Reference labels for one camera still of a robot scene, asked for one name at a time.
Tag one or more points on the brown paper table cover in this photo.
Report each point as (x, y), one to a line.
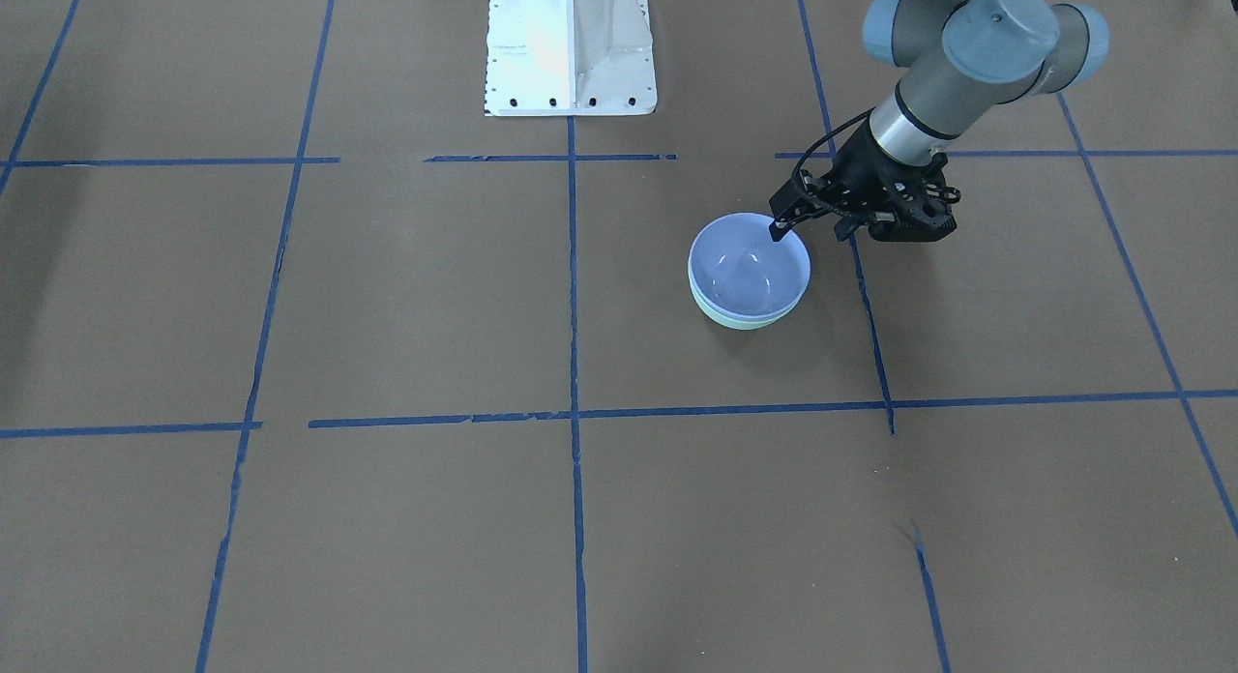
(310, 366)

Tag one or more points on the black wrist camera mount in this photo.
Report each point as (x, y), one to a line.
(920, 201)

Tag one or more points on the blue bowl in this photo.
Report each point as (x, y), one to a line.
(736, 265)

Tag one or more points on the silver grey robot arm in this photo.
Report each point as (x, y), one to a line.
(959, 59)

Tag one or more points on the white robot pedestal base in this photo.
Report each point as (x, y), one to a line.
(569, 57)

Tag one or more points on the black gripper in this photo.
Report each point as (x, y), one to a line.
(854, 173)

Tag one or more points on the green bowl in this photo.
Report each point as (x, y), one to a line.
(737, 321)

